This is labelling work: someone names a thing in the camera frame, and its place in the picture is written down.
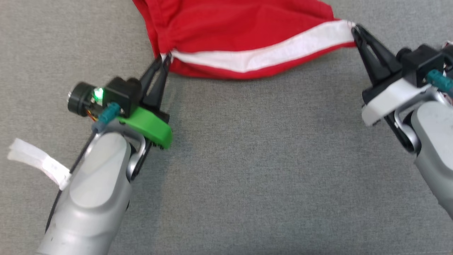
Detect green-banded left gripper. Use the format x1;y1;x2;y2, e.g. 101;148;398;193
67;53;173;149

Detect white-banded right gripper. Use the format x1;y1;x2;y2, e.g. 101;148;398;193
351;24;431;127

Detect red shorts with white stripe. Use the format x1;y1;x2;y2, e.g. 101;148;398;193
133;0;357;80

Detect grey fabric sofa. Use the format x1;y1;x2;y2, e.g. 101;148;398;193
0;0;453;255

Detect left arm cable teal connector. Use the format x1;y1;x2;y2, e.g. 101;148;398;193
44;103;121;234

